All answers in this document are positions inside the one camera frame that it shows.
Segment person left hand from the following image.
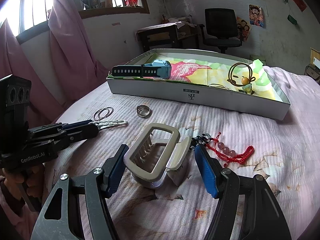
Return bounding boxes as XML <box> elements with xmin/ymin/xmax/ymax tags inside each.
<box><xmin>1</xmin><ymin>164</ymin><xmax>44</xmax><ymax>216</ymax></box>

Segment beige hair claw clip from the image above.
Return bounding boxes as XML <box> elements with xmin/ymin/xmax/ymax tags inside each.
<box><xmin>124</xmin><ymin>123</ymin><xmax>191</xmax><ymax>189</ymax></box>

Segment brown cord yellow bead bracelet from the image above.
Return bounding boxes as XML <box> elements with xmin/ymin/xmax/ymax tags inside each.
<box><xmin>227</xmin><ymin>62</ymin><xmax>257</xmax><ymax>95</ymax></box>

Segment white bead chain bracelet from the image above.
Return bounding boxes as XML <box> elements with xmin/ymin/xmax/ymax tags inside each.
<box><xmin>91</xmin><ymin>119</ymin><xmax>128</xmax><ymax>131</ymax></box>

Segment small silver ring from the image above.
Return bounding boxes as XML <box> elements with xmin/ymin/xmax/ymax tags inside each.
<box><xmin>135</xmin><ymin>104</ymin><xmax>153</xmax><ymax>118</ymax></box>

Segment black office chair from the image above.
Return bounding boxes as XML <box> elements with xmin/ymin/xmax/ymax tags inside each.
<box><xmin>199</xmin><ymin>8</ymin><xmax>242</xmax><ymax>54</ymax></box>

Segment thin silver bangles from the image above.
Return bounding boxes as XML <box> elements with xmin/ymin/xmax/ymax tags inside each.
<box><xmin>93</xmin><ymin>107</ymin><xmax>114</xmax><ymax>121</ymax></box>

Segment barred window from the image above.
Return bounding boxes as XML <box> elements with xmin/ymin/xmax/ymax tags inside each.
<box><xmin>1</xmin><ymin>0</ymin><xmax>150</xmax><ymax>43</ymax></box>

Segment cardboard box by wall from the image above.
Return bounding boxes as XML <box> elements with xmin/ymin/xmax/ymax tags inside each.
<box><xmin>310</xmin><ymin>48</ymin><xmax>320</xmax><ymax>69</ymax></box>

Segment red cord bead bracelet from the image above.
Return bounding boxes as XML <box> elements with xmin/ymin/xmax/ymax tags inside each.
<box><xmin>205</xmin><ymin>132</ymin><xmax>255</xmax><ymax>168</ymax></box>

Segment green pouch on wall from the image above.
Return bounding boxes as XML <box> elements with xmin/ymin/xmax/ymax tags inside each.
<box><xmin>287</xmin><ymin>14</ymin><xmax>298</xmax><ymax>25</ymax></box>

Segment family cartoon sticker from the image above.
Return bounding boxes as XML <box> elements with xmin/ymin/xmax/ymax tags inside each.
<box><xmin>236</xmin><ymin>17</ymin><xmax>251</xmax><ymax>42</ymax></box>

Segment pink curtain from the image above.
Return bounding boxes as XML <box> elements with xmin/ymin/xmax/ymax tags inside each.
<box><xmin>0</xmin><ymin>0</ymin><xmax>111</xmax><ymax>240</ymax></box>

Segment brown patterned handbag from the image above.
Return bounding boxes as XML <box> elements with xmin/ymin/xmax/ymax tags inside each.
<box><xmin>304</xmin><ymin>63</ymin><xmax>320</xmax><ymax>84</ymax></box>

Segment white cardboard box tray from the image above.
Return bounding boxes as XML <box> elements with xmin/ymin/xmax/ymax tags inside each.
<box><xmin>107</xmin><ymin>49</ymin><xmax>291</xmax><ymax>120</ymax></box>

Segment dark wooden desk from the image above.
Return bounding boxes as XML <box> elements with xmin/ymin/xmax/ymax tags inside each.
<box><xmin>136</xmin><ymin>21</ymin><xmax>200</xmax><ymax>52</ymax></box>

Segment colourful paper liner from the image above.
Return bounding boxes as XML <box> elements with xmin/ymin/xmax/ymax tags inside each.
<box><xmin>150</xmin><ymin>54</ymin><xmax>282</xmax><ymax>102</ymax></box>

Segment silver bangles in box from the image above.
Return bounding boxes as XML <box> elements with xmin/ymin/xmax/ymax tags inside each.
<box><xmin>208</xmin><ymin>83</ymin><xmax>229</xmax><ymax>90</ymax></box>

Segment blue smart watch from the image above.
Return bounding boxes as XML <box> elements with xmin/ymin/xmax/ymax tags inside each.
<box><xmin>111</xmin><ymin>60</ymin><xmax>172</xmax><ymax>80</ymax></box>

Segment red paper on wall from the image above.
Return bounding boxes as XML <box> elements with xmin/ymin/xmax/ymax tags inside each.
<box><xmin>293</xmin><ymin>0</ymin><xmax>307</xmax><ymax>12</ymax></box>

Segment cartoon poster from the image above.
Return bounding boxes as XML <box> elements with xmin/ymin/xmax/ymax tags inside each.
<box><xmin>249</xmin><ymin>4</ymin><xmax>265</xmax><ymax>28</ymax></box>

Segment pink bed sheet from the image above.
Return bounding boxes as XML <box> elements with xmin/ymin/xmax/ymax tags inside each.
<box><xmin>44</xmin><ymin>67</ymin><xmax>319</xmax><ymax>239</ymax></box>

